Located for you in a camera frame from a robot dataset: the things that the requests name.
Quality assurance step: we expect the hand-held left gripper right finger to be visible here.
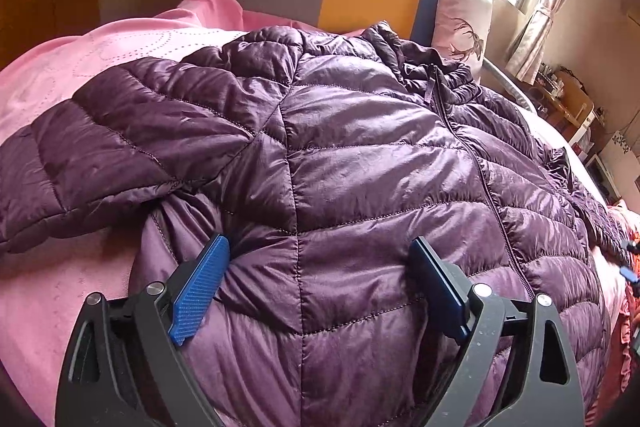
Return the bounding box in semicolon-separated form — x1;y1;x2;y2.
409;237;586;427

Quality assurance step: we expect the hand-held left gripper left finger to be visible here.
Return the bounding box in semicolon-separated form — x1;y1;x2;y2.
55;233;231;427

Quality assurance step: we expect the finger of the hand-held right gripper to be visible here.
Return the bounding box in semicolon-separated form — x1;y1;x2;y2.
619;239;640;282

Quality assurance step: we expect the purple puffer jacket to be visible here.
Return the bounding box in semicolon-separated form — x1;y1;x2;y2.
0;21;632;427

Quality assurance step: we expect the low media cabinet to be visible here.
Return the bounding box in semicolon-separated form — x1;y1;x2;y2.
585;154;623;202

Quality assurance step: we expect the white cabinet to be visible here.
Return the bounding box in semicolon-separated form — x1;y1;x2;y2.
567;109;601;155

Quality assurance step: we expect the wooden shelf desk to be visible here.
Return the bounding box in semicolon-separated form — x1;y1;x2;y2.
520;66;596;142

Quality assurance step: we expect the pink bedspread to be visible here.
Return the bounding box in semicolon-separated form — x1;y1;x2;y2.
0;0;633;427

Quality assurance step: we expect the deer print pillow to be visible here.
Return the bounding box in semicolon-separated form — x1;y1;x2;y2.
431;0;493;80

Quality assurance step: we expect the grey metal bed rail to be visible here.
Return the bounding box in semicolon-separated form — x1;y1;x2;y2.
480;57;536;112

